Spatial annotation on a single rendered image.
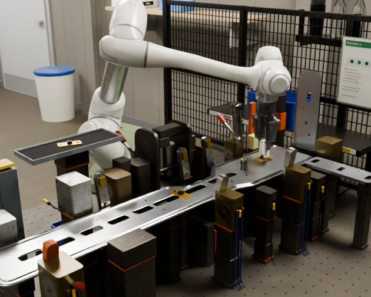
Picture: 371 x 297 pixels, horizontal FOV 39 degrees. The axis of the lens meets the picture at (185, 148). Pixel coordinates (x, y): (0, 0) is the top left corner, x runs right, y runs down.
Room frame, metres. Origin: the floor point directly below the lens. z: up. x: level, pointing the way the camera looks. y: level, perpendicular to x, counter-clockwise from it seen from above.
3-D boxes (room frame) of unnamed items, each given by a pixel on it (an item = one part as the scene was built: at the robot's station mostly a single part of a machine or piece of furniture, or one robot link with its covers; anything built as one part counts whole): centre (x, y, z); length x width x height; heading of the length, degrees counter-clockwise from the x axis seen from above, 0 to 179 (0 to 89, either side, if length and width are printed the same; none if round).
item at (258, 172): (1.67, 0.03, 1.00); 1.38 x 0.22 x 0.02; 133
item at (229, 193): (1.60, -0.16, 0.87); 0.12 x 0.07 x 0.35; 43
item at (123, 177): (1.71, 0.25, 0.89); 0.12 x 0.08 x 0.38; 43
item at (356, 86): (2.32, -0.79, 1.30); 0.23 x 0.02 x 0.31; 43
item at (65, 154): (1.78, 0.41, 1.16); 0.37 x 0.14 x 0.02; 133
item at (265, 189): (1.74, -0.31, 0.84); 0.10 x 0.05 x 0.29; 43
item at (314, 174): (1.91, -0.52, 0.84); 0.12 x 0.07 x 0.28; 43
